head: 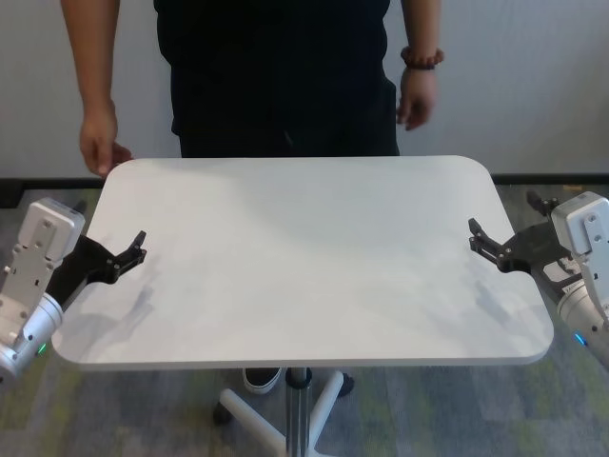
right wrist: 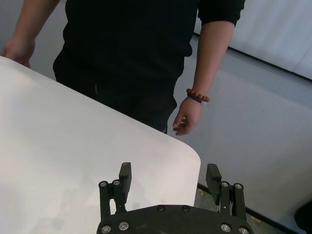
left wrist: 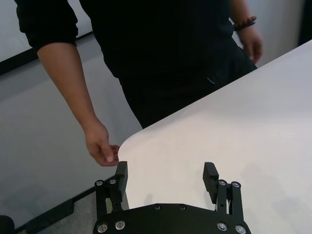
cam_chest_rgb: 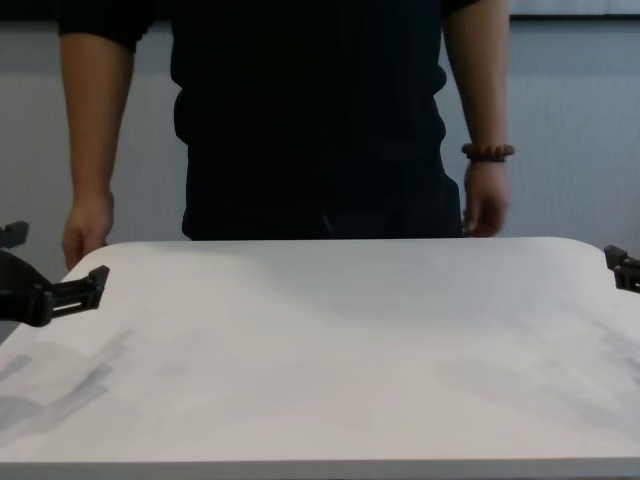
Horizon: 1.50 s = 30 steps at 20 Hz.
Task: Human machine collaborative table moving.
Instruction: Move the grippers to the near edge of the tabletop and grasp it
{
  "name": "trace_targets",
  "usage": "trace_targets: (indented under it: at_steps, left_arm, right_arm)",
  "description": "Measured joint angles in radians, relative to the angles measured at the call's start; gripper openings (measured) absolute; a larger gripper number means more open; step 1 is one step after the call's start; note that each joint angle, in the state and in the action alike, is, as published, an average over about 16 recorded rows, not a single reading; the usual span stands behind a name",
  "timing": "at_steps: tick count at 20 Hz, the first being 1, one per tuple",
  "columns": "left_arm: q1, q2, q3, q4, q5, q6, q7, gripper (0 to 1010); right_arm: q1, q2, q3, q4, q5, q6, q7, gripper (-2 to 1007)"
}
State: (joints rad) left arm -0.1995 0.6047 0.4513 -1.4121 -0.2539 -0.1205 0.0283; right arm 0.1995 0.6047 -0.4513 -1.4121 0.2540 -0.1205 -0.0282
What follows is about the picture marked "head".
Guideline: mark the small yellow floor scrap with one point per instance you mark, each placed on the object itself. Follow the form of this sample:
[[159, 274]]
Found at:
[[573, 189]]

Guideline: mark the person's left hand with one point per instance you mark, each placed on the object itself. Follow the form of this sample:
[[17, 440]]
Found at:
[[418, 100]]

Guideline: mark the person's left forearm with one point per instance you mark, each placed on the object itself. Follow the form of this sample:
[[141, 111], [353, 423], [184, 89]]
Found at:
[[423, 24]]

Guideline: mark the person in black clothes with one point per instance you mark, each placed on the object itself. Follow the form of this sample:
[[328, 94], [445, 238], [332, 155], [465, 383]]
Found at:
[[285, 47]]

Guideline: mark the black white canvas sneaker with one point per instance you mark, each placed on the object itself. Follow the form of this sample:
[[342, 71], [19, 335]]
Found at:
[[261, 381]]

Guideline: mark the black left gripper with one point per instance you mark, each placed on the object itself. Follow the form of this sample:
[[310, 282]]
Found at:
[[85, 266]]

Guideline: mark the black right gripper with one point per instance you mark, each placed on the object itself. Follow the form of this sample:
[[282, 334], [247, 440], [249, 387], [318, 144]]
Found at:
[[533, 252]]

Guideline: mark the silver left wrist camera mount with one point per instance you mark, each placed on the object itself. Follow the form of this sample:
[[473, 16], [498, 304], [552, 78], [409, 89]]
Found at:
[[47, 224]]

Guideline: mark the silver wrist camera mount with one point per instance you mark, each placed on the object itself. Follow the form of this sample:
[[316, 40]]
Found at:
[[47, 224], [585, 219]]

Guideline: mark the person's right hand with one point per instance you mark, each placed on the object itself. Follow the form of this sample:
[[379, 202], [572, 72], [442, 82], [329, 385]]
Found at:
[[102, 138]]

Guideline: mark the person's right forearm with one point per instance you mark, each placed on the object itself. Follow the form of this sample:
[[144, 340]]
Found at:
[[88, 57]]

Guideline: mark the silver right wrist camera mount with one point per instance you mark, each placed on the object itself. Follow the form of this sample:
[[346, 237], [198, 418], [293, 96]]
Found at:
[[585, 219]]

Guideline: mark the white rolling pedestal table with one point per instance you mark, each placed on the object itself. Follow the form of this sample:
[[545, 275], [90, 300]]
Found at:
[[304, 262]]

